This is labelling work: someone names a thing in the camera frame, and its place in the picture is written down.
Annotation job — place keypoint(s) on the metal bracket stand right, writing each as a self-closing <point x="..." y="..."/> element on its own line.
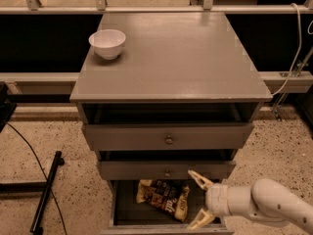
<point x="295" y="71"/>

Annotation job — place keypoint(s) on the brown chip bag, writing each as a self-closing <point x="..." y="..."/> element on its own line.
<point x="166" y="196"/>

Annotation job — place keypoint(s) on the grey wooden drawer cabinet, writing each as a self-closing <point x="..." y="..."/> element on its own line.
<point x="176" y="68"/>

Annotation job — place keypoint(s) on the grey middle drawer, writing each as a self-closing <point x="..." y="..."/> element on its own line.
<point x="164" y="169"/>

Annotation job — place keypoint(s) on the grey bottom drawer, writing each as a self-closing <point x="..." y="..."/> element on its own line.
<point x="130" y="218"/>

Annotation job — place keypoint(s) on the upper metal rail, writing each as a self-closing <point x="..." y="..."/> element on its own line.
<point x="240" y="9"/>

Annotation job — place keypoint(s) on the white ceramic bowl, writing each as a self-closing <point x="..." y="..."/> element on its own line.
<point x="108" y="43"/>

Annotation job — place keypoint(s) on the black floor stand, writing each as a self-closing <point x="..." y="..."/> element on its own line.
<point x="43" y="187"/>

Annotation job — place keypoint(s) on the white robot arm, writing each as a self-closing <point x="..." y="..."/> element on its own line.
<point x="267" y="202"/>

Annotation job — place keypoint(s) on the black equipment at left edge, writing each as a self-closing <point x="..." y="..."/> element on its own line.
<point x="6" y="106"/>

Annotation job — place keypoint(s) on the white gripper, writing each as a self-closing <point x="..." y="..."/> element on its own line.
<point x="216" y="197"/>

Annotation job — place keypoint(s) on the grey drawer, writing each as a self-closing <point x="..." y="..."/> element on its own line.
<point x="166" y="137"/>
<point x="164" y="169"/>
<point x="130" y="218"/>

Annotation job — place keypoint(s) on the grey top drawer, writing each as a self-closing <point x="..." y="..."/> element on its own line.
<point x="166" y="137"/>

